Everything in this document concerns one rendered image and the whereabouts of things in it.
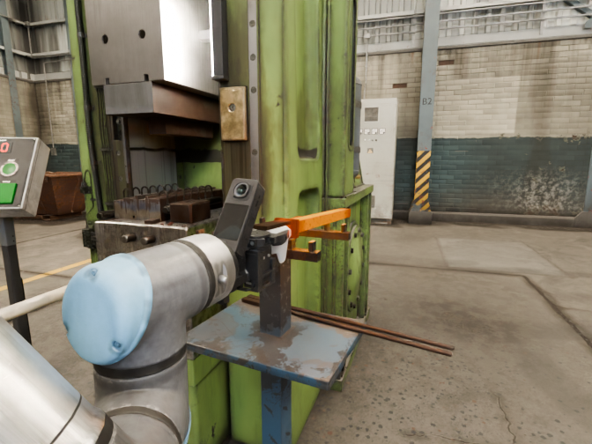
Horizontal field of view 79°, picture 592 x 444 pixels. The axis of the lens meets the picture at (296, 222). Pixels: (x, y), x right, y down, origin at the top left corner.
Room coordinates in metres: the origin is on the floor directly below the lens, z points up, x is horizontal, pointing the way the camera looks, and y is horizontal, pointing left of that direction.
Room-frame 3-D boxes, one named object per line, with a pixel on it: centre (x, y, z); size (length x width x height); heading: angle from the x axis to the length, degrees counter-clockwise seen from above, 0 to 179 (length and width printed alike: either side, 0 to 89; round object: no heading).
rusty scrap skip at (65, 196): (6.92, 4.87, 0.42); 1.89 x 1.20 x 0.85; 73
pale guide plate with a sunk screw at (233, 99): (1.24, 0.21, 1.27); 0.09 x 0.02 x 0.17; 70
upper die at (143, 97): (1.42, 0.48, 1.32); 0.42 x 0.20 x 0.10; 160
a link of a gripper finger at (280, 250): (0.59, 0.02, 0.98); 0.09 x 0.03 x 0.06; 152
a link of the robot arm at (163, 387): (0.33, 0.16, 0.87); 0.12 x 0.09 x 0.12; 12
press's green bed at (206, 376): (1.41, 0.42, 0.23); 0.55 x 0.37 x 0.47; 160
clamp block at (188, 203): (1.21, 0.36, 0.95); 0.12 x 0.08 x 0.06; 160
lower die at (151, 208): (1.42, 0.48, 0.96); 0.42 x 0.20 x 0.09; 160
